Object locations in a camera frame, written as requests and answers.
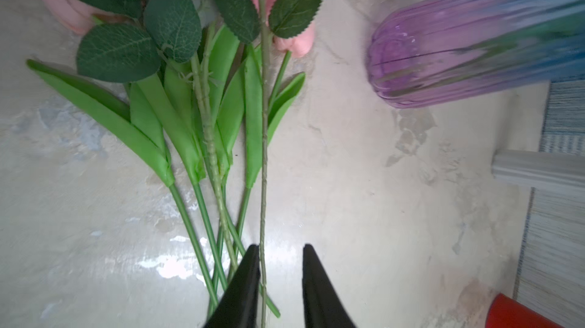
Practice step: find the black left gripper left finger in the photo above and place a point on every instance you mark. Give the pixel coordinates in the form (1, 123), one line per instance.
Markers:
(238, 306)

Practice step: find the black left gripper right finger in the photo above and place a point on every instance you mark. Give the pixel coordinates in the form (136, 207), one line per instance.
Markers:
(322, 306)

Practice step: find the pink peony stem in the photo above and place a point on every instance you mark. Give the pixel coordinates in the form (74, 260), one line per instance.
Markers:
(147, 37)

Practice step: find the pink rose stem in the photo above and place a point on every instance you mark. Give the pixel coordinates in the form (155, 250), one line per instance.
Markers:
(262, 21)

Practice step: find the white ribbed vase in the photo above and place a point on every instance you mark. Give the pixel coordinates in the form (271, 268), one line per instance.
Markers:
(561, 173)

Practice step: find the purple glass vase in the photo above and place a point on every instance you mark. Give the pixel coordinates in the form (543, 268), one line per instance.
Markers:
(437, 51)

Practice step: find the red cup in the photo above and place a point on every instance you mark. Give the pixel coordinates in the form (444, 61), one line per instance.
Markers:
(505, 312)

